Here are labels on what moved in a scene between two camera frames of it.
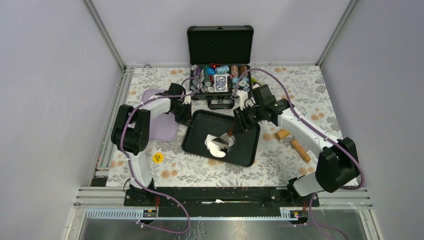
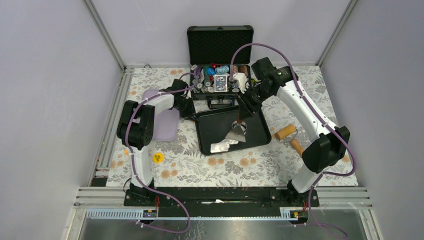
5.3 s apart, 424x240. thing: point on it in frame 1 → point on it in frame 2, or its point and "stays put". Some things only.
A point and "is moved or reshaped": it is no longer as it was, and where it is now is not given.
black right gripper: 240,115 → 247,109
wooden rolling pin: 284,135 stays put
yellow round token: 158,157 stays put
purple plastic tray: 163,128 stays put
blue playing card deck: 220,83 stays put
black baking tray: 245,151 is moved or reshaped
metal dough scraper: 226,140 → 237,133
